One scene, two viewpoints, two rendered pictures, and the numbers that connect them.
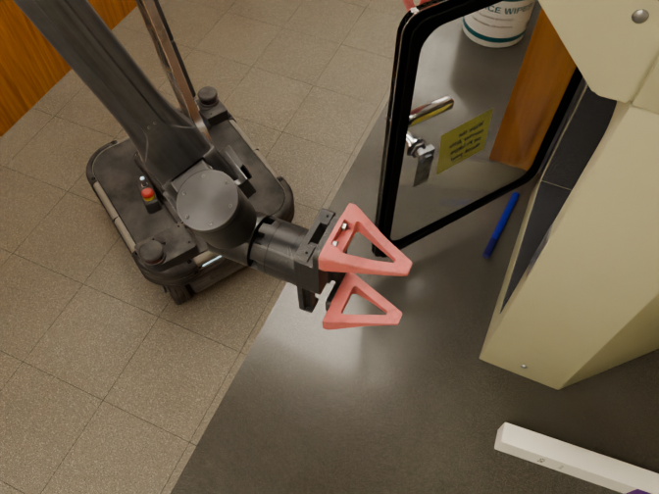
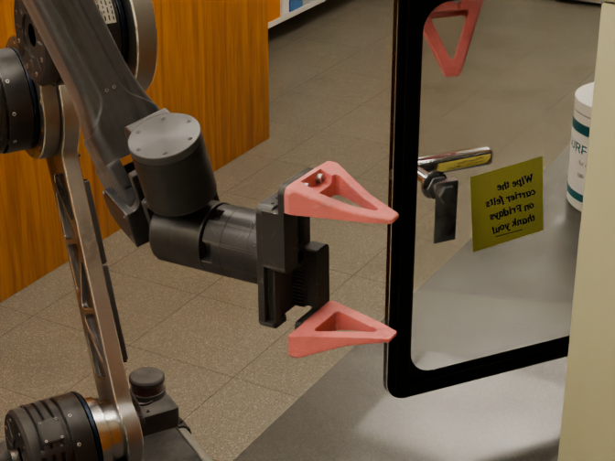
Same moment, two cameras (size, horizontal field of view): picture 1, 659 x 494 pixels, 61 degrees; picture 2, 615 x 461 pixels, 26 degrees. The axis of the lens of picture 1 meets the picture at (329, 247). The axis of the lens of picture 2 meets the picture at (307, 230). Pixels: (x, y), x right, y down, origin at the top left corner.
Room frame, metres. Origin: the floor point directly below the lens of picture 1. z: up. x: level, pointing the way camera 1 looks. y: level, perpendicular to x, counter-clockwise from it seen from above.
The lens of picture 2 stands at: (-0.63, -0.09, 1.66)
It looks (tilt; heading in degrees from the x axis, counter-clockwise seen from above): 25 degrees down; 6
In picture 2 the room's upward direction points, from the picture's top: straight up
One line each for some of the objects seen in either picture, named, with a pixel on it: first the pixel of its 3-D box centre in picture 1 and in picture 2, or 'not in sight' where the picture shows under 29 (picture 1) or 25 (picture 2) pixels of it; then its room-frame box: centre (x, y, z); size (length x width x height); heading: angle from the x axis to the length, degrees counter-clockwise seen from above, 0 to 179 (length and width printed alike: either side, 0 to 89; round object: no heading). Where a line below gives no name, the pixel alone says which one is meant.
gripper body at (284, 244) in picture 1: (294, 254); (259, 247); (0.30, 0.04, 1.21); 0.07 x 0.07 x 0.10; 66
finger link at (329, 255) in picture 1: (360, 259); (339, 223); (0.27, -0.03, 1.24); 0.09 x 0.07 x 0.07; 66
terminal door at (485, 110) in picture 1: (486, 120); (538, 176); (0.50, -0.19, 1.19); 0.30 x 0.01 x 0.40; 120
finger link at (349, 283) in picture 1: (358, 296); (339, 306); (0.27, -0.03, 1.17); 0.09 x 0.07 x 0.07; 66
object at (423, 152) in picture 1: (421, 165); (442, 209); (0.44, -0.11, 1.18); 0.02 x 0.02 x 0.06; 30
